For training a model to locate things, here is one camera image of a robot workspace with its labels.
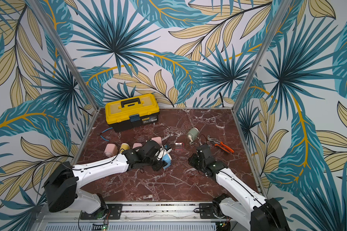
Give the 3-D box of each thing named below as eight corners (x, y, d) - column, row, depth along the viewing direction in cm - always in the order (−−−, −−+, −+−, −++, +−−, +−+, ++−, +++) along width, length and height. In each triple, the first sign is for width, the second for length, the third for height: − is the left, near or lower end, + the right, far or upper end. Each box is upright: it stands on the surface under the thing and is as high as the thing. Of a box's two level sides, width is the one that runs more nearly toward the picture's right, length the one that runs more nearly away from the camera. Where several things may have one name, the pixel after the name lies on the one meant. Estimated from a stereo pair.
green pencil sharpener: (185, 140, 103) (186, 134, 96) (192, 132, 107) (194, 126, 101) (191, 144, 100) (193, 138, 94) (199, 137, 105) (200, 130, 98)
